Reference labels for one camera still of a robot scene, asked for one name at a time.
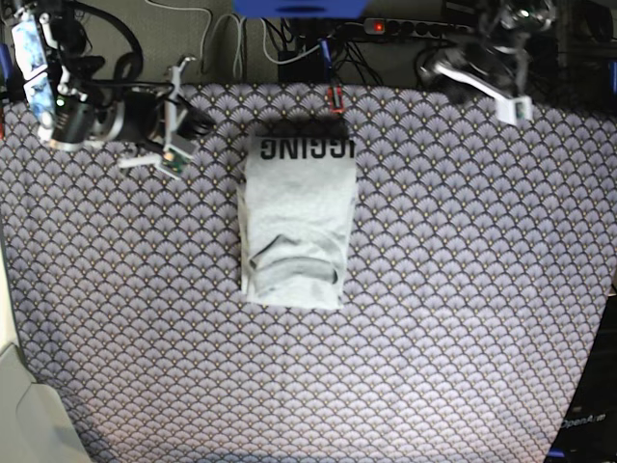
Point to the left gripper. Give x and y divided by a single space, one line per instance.
502 66

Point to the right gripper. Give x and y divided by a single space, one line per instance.
154 122

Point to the light grey T-shirt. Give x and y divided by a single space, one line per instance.
296 208

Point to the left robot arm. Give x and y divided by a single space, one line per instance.
511 23

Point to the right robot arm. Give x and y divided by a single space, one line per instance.
57 78

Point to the blue box overhead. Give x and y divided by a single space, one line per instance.
300 8

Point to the black power strip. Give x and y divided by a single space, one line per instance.
406 29

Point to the red black table clamp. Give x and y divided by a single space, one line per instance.
336 99

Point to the fan-patterned table cloth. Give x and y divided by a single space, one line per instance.
480 262

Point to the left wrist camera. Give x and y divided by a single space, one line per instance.
512 110

